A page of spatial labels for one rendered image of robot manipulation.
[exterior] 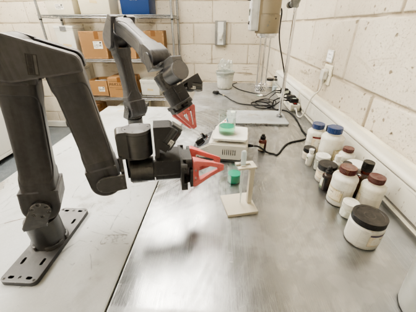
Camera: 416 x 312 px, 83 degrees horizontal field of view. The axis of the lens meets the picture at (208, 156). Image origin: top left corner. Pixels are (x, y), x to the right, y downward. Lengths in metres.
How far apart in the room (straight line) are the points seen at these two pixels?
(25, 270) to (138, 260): 0.21
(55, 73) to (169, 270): 0.39
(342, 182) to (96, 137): 0.57
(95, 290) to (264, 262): 0.32
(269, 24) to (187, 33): 2.16
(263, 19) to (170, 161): 0.81
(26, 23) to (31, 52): 3.57
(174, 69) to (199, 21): 2.50
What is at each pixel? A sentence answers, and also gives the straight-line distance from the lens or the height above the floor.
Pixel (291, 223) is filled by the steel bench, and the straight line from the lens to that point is 0.62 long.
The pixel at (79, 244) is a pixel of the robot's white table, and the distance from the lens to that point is 0.62.
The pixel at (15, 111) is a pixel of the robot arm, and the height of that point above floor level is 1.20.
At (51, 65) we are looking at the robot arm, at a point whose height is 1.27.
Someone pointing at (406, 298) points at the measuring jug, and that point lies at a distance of 0.55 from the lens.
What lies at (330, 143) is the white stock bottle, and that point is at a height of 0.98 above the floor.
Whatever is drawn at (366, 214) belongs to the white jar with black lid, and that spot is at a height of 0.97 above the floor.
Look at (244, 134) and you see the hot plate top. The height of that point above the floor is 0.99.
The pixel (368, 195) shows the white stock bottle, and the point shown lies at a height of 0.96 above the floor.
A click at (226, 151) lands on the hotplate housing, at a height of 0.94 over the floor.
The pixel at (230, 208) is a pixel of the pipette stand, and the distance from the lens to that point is 0.62.
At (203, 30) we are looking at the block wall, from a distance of 3.20.
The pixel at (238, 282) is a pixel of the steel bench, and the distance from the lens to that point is 0.50.
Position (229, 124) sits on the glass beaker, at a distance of 0.80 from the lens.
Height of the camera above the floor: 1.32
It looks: 29 degrees down
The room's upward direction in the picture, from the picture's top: straight up
